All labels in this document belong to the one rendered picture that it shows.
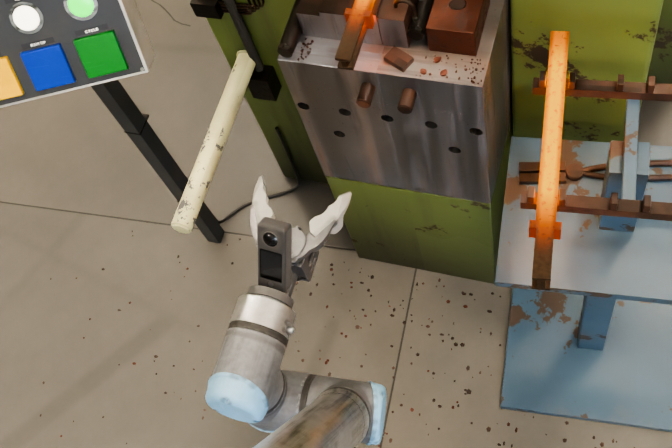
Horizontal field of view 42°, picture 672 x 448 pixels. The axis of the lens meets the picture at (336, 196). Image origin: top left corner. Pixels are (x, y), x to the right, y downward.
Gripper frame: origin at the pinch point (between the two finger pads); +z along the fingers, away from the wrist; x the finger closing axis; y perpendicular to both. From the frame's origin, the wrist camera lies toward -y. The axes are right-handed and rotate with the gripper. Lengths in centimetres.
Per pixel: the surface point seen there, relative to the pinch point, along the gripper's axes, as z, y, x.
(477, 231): 27, 68, 18
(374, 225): 27, 76, -8
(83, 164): 39, 100, -109
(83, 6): 21, -9, -46
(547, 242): -2.6, 0.9, 38.0
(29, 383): -28, 100, -95
